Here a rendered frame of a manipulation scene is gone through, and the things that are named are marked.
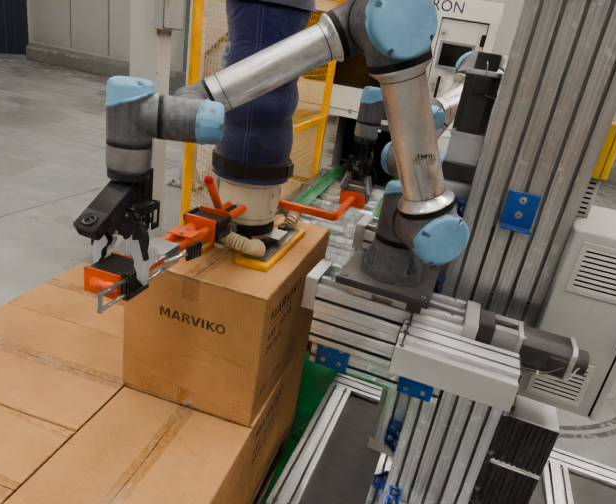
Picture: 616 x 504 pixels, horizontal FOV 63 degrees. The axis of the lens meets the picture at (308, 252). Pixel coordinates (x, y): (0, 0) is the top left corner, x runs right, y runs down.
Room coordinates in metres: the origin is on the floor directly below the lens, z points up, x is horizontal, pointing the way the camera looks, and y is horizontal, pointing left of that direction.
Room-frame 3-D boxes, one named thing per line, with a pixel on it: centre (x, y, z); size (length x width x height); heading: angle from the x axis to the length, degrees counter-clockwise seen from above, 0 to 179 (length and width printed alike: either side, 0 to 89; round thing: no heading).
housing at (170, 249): (0.97, 0.31, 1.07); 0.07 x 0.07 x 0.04; 76
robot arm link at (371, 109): (1.63, -0.12, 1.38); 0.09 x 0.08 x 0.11; 127
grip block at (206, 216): (1.18, 0.26, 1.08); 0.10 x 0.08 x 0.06; 76
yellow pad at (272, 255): (1.40, 0.11, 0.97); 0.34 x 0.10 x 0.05; 166
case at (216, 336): (1.42, 0.20, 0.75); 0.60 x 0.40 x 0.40; 166
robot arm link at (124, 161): (0.86, 0.34, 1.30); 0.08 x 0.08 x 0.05
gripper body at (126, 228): (0.86, 0.33, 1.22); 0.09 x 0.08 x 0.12; 166
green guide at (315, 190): (3.32, 0.07, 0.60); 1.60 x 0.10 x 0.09; 168
